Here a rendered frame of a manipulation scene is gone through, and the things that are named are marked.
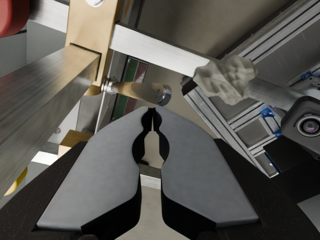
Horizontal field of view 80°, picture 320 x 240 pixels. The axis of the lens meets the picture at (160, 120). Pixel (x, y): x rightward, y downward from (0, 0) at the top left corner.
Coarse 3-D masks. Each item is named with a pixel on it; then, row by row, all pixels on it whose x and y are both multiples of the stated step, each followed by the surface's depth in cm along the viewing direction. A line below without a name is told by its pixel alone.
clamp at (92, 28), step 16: (80, 0) 21; (112, 0) 21; (80, 16) 21; (96, 16) 21; (112, 16) 21; (80, 32) 22; (96, 32) 22; (112, 32) 23; (96, 48) 23; (96, 80) 25
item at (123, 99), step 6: (132, 60) 41; (132, 66) 41; (132, 72) 42; (126, 78) 42; (132, 78) 42; (120, 96) 45; (126, 96) 45; (120, 102) 45; (120, 108) 46; (120, 114) 47; (114, 120) 48
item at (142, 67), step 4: (140, 64) 41; (144, 64) 41; (140, 68) 41; (144, 68) 41; (136, 72) 42; (140, 72) 42; (144, 72) 42; (136, 76) 42; (140, 76) 42; (136, 80) 43; (140, 80) 43; (128, 100) 45; (132, 100) 45; (128, 104) 46; (132, 104) 46; (128, 108) 46; (132, 108) 46; (124, 112) 47; (128, 112) 47
